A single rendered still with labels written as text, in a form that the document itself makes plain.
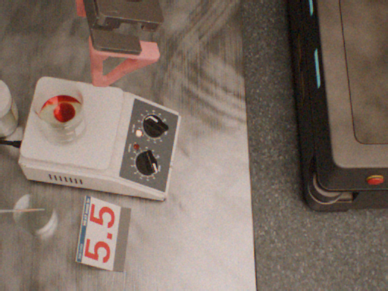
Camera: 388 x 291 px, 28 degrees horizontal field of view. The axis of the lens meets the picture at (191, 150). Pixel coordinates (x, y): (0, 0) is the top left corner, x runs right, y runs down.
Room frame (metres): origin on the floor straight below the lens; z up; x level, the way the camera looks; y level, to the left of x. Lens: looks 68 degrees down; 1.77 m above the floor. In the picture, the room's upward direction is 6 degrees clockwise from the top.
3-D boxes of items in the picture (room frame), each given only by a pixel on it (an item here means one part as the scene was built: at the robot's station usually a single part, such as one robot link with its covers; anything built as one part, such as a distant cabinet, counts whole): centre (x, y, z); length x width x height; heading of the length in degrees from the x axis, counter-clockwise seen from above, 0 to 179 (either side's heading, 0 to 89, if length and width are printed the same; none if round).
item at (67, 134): (0.38, 0.17, 0.88); 0.07 x 0.06 x 0.08; 103
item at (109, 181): (0.39, 0.13, 0.79); 0.22 x 0.13 x 0.08; 87
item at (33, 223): (0.28, 0.20, 0.76); 0.06 x 0.06 x 0.02
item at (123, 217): (0.26, 0.10, 0.77); 0.09 x 0.06 x 0.04; 1
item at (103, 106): (0.39, 0.16, 0.83); 0.12 x 0.12 x 0.01; 87
